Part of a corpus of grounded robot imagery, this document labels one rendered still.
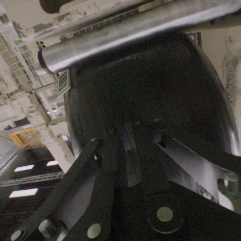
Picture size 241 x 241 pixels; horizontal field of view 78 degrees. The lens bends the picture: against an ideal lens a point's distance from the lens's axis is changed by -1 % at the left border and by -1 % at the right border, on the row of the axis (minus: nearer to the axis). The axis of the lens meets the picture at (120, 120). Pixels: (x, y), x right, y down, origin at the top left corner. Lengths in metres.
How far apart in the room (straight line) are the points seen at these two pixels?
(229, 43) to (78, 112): 0.35
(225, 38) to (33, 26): 0.38
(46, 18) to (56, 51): 0.05
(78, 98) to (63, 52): 0.08
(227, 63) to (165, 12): 0.22
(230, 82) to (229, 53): 0.07
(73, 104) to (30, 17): 0.13
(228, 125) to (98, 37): 0.24
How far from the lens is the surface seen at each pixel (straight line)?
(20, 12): 0.28
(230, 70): 0.45
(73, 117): 0.27
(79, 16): 0.25
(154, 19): 0.28
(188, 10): 0.30
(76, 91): 0.27
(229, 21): 0.39
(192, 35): 0.83
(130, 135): 0.16
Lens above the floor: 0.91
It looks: 27 degrees up
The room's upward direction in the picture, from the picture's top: 160 degrees clockwise
